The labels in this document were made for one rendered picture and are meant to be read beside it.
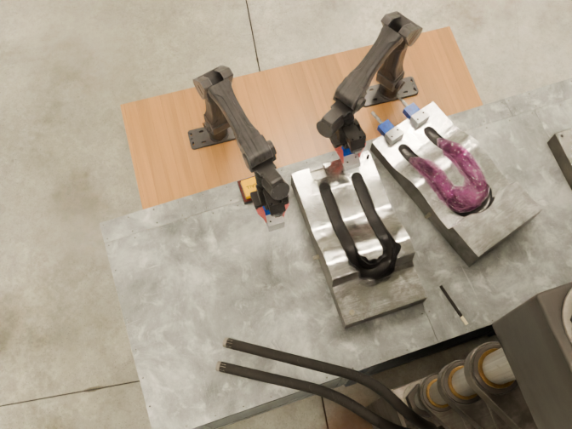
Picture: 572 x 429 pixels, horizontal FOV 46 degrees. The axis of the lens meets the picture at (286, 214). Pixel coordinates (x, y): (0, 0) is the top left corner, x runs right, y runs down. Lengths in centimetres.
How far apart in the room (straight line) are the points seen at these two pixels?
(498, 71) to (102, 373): 229
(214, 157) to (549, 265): 113
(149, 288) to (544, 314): 145
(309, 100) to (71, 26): 165
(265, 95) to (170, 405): 106
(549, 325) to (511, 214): 127
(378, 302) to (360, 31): 178
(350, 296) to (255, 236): 36
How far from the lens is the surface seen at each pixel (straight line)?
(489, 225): 213
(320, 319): 208
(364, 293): 205
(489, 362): 131
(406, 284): 207
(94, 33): 359
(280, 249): 213
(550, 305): 92
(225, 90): 185
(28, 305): 311
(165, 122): 234
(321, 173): 216
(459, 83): 245
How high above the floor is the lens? 284
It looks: 70 degrees down
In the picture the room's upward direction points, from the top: straight up
